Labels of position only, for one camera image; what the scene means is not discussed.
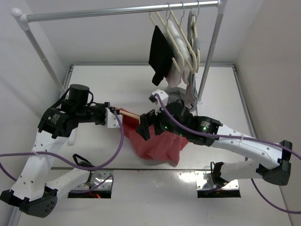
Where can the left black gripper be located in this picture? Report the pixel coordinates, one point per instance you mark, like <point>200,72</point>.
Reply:
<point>103,105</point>

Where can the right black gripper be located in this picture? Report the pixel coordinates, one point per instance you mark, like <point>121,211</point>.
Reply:
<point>147,119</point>

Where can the peach plastic hanger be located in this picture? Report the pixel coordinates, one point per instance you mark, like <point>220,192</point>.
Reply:
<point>137,117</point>

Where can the red t shirt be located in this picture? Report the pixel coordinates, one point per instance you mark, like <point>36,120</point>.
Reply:
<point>163,148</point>

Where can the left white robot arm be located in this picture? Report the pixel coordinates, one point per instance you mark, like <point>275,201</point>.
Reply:
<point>46,176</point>

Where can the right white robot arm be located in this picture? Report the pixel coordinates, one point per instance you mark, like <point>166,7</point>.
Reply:
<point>268,162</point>

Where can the cream hanger with grey garment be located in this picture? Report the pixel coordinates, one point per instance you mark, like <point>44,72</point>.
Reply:
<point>193,36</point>

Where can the grey hanging garment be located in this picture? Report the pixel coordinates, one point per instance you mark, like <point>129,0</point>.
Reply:
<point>191,95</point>

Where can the white hanging garment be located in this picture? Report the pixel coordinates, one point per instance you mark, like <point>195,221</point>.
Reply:
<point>174,77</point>

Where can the black hanging garment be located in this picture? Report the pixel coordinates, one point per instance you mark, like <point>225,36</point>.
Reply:
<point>160,57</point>

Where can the white metal clothes rack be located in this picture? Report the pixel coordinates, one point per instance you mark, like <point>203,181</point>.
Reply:
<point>23,21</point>

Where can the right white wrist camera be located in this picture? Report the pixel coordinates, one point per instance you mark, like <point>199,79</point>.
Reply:
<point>159,96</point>

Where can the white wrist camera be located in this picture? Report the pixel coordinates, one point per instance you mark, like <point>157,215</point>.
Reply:
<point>159,96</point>
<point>113,118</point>

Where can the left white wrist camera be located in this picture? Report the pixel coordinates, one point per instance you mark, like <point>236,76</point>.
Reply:
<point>113,118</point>

